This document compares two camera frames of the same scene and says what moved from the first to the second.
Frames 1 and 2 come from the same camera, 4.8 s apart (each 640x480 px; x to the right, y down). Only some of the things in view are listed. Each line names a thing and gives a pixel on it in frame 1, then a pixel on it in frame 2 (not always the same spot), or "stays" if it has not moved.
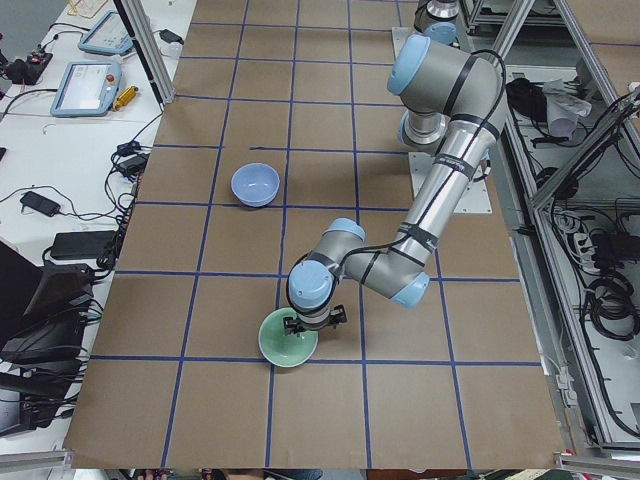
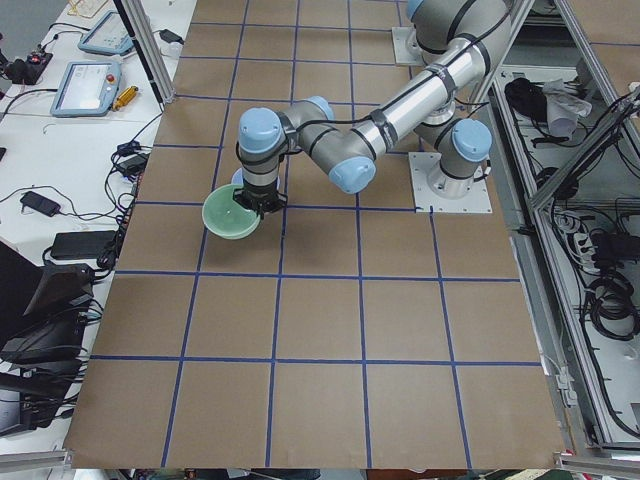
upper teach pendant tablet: (88, 88) stays
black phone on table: (40, 203) stays
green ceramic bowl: (281, 349) → (225, 216)
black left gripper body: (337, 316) → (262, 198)
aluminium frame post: (143, 34) stays
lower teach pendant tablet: (109, 35) stays
